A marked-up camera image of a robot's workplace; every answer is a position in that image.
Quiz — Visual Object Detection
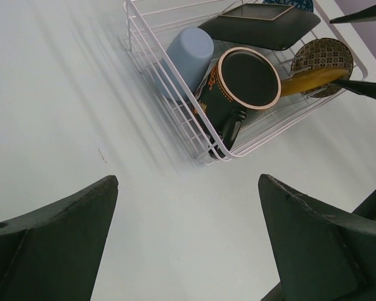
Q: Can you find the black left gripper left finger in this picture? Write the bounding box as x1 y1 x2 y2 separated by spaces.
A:
0 175 118 300

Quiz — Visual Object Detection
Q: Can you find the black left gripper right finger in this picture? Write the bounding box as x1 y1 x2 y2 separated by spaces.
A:
258 174 376 300

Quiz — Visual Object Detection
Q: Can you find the brown lattice pattern bowl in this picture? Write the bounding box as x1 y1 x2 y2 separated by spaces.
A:
291 38 353 98

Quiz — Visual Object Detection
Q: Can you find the yellow round saucer plate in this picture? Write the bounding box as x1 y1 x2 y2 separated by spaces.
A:
280 67 349 97

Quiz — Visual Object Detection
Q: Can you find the blue triangle pattern bowl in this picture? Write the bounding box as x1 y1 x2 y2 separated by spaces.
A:
263 0 314 12

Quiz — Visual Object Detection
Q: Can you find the black floral square plate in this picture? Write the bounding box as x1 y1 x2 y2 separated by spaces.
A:
199 3 320 51

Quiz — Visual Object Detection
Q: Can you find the red black lacquer cup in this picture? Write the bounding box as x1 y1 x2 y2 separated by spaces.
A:
194 47 281 150

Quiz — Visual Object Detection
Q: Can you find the light blue plastic cup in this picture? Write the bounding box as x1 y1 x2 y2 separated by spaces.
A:
154 27 214 103

